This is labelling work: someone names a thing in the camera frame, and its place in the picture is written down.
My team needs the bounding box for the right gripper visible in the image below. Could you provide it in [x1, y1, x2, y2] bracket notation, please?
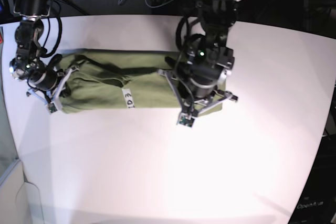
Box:
[26, 67, 79, 109]

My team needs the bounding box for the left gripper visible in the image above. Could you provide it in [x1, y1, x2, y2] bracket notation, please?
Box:
[157, 69, 238, 119]

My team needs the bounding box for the green T-shirt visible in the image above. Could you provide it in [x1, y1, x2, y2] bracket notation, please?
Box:
[56, 48, 227, 116]

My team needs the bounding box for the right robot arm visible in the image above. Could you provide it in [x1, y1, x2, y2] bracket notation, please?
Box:
[9, 0, 79, 113]

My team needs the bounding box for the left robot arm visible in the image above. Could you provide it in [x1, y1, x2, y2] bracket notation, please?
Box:
[157, 0, 238, 127]

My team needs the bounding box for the white ID label tag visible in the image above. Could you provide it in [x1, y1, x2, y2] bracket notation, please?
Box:
[122, 89, 135, 109]

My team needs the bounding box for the white side cabinet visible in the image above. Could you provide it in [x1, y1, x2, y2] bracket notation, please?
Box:
[1, 159, 45, 224]

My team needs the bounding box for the black OpenArm base box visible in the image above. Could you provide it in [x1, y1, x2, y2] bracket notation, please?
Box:
[289, 136, 335, 223]

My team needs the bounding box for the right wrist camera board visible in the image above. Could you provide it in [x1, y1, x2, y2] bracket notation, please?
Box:
[46, 103, 58, 114]

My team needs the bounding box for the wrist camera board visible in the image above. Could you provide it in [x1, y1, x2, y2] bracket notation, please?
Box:
[177, 114, 195, 127]
[46, 103, 58, 114]

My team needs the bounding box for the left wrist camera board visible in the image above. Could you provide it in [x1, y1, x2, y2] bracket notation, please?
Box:
[177, 114, 195, 127]

